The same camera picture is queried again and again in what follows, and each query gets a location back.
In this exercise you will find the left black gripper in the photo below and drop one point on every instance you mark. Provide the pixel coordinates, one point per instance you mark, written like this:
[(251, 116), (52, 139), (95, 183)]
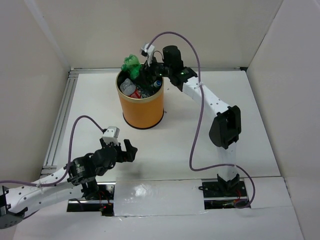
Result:
[(129, 157)]

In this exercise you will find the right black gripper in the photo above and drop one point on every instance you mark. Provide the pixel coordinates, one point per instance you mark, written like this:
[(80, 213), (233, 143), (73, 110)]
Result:
[(146, 70)]

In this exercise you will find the small green soda bottle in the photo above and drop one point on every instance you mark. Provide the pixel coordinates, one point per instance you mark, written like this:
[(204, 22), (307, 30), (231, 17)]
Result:
[(144, 84)]

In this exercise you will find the clear bottle front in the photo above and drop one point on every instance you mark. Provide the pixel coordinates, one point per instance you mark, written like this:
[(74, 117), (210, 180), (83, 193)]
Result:
[(156, 85)]

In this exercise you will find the red label red cap bottle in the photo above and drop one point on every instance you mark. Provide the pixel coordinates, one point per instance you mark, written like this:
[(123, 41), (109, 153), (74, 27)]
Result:
[(129, 89)]

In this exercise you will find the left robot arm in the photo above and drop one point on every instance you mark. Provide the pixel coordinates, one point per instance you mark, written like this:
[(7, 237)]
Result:
[(70, 182)]

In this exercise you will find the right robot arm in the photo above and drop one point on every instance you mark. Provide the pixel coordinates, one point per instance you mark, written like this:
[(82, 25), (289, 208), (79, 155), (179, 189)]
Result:
[(226, 120)]

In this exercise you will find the orange cylindrical bin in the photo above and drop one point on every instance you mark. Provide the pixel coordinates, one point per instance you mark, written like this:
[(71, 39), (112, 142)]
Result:
[(142, 113)]

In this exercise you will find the shiny white tape sheet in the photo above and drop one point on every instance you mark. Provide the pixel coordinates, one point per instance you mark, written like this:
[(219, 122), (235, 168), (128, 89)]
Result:
[(158, 198)]

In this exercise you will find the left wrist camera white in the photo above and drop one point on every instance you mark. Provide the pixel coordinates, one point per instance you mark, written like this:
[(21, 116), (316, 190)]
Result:
[(110, 136)]

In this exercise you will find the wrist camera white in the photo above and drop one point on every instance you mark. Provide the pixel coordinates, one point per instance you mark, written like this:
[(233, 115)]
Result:
[(147, 50), (110, 136)]

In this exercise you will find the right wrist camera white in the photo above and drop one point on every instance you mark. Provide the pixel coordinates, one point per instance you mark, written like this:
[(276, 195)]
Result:
[(147, 50)]

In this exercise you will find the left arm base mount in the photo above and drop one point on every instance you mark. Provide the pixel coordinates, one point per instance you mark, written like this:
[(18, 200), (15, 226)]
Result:
[(102, 202)]

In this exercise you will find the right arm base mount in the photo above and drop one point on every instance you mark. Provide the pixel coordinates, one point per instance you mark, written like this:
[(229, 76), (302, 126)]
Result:
[(216, 195)]

